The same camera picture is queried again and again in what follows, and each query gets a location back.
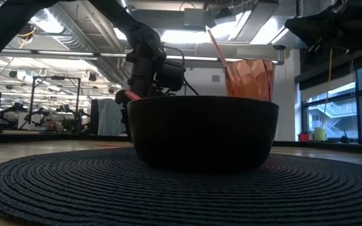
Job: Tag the orange faceted plastic cup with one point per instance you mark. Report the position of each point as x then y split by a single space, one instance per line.
250 80

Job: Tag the black open-frame robot station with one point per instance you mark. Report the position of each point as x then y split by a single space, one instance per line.
57 78

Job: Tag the black aluminium table frame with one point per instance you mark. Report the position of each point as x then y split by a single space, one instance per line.
42 137

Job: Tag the long linear ceiling light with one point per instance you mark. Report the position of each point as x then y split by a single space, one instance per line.
196 58

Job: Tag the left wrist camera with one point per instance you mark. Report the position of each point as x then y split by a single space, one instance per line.
170 75

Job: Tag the red container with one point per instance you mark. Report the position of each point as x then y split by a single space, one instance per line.
303 137

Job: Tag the black bowl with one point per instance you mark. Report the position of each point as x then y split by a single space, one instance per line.
203 132

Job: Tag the red straw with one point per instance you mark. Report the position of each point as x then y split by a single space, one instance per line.
216 45

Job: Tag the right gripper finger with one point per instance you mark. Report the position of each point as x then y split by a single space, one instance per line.
319 28
328 50

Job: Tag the silver air duct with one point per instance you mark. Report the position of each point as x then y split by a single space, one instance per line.
74 28

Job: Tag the round dark woven placemat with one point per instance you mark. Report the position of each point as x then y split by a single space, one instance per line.
74 188

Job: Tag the yellow-green container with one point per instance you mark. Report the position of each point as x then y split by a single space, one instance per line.
320 134

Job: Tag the black window frame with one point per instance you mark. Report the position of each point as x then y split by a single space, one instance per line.
360 103

